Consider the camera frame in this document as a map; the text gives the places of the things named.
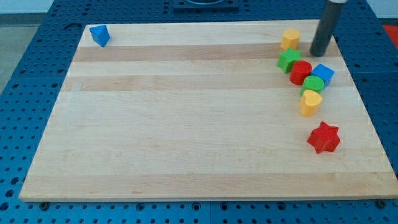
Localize green star block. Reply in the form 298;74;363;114
277;48;302;73

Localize red star block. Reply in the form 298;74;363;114
307;121;340;154

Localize wooden board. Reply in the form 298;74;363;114
19;20;397;202

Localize red cylinder block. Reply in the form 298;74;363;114
289;60;312;85

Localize yellow heart block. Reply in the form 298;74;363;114
299;90;323;117

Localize green cylinder block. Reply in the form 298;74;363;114
300;75;325;96

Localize yellow pentagon block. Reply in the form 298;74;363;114
280;29;300;50

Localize blue triangle block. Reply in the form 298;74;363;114
89;25;110;47

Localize blue cube block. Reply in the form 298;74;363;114
310;63;335;88

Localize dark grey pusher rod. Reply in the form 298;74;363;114
310;0;347;57

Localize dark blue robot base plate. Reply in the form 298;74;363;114
172;0;239;12

